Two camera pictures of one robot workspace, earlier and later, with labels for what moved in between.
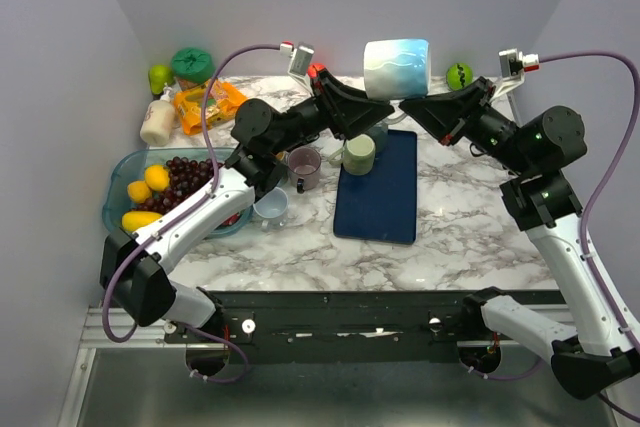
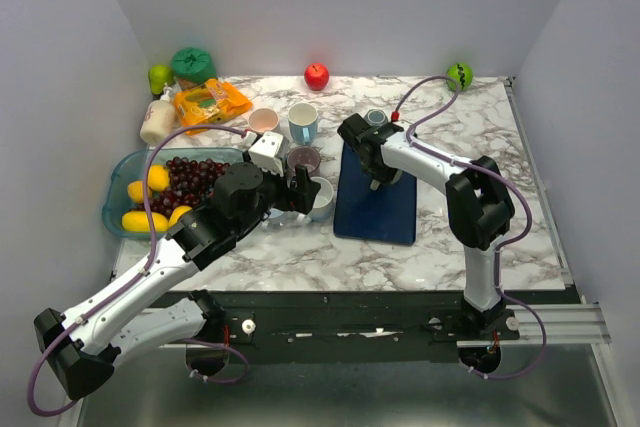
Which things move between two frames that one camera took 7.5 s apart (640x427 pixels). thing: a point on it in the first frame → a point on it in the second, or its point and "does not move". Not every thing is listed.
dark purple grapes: x=187 y=177 does not move
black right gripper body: x=491 y=132 → x=378 y=172
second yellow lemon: x=157 y=177 does not move
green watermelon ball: x=459 y=76 does not move
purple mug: x=304 y=167 does not move
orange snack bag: x=222 y=101 does not move
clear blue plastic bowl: x=130 y=166 does not move
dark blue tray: x=383 y=204 does not move
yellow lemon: x=139 y=192 does not move
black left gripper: x=354 y=112 → x=306 y=191
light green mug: x=357 y=156 → x=375 y=183
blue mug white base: x=397 y=69 → x=322 y=208
